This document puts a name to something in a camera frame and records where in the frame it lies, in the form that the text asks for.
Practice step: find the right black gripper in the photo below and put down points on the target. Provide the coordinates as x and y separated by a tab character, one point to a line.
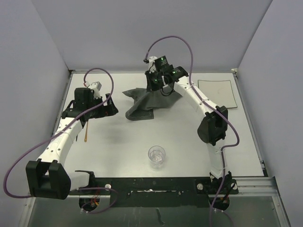
150	87

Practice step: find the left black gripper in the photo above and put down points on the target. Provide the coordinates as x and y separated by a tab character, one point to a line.
108	110

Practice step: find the grey cloth placemat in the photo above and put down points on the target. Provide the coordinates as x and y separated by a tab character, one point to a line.
146	102

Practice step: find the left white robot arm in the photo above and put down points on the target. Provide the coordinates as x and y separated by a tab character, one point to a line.
47	177

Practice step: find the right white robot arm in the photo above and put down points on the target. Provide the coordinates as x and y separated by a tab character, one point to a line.
213	126

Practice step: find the clear plastic cup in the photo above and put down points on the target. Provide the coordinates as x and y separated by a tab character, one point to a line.
156	155

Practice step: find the white square plate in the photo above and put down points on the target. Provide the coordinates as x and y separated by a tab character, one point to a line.
220	92

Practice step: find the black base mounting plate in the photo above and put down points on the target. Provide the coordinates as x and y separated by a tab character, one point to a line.
159	192

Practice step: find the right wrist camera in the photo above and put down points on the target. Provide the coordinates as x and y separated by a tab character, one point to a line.
150	60

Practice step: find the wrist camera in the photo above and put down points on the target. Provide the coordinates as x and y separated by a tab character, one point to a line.
150	60
94	86

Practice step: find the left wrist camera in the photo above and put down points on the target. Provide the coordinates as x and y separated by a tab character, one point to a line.
94	86

